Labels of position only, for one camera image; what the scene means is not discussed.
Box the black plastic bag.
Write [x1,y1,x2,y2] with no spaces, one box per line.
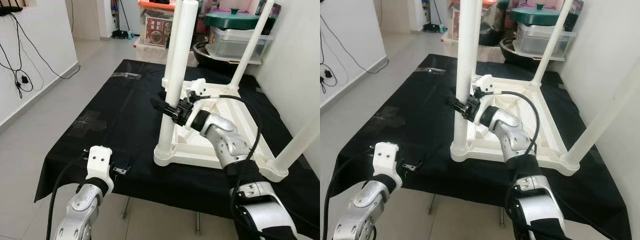
[480,0,516,47]
[167,0,211,51]

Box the black wall cable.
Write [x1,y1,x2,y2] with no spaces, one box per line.
[0,11,81,100]
[320,15,390,95]

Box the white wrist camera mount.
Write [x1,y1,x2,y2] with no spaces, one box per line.
[472,74,496,100]
[372,142,403,190]
[184,78,207,103]
[86,146,114,195]

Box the green pot lid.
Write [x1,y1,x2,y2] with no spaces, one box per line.
[203,8,261,31]
[510,3,563,27]

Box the white plastic children table top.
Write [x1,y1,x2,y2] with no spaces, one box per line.
[450,73,581,177]
[153,76,290,183]

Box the black wifi router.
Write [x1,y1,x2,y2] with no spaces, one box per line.
[0,0,24,17]

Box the black tablecloth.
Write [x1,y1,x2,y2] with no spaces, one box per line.
[330,53,633,240]
[34,59,320,240]

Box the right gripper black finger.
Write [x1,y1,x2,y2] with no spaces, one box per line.
[150,97,180,121]
[446,94,469,117]

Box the black floor mop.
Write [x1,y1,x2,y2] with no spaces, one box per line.
[422,0,447,34]
[111,0,135,40]

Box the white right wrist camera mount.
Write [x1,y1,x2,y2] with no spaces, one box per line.
[472,74,496,100]
[184,78,207,103]

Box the beige low platform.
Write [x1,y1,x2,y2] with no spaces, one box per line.
[134,41,173,65]
[442,36,463,58]

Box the black wok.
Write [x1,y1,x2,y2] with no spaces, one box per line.
[499,37,541,63]
[192,41,236,70]

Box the clear tape patch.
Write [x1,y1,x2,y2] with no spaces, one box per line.
[69,111,108,139]
[377,106,413,131]

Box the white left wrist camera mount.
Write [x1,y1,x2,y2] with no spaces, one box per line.
[372,142,403,190]
[86,146,114,195]

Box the storage box with orange lid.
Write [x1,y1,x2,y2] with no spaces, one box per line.
[138,0,177,48]
[447,0,463,41]

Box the clear plastic storage box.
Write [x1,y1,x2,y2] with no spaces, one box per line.
[514,22,577,58]
[206,26,274,63]

